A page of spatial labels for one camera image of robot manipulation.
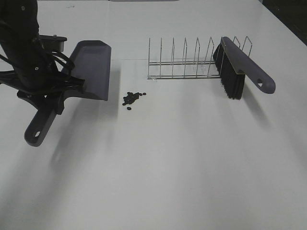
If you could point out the grey plastic dustpan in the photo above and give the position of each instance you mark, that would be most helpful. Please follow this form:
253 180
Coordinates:
92 65

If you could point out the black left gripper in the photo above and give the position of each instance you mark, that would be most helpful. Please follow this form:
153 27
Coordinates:
37 97

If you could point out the chrome wire dish rack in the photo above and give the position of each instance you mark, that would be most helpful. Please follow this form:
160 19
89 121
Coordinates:
199 63

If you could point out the grey brush black bristles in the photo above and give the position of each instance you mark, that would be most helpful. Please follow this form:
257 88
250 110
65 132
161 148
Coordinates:
234 65

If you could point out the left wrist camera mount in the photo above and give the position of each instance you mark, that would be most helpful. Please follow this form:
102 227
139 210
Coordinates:
53 42

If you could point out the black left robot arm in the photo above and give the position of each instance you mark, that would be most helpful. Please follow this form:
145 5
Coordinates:
41 72

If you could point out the coffee bean pile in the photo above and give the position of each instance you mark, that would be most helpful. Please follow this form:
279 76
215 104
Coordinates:
130 98

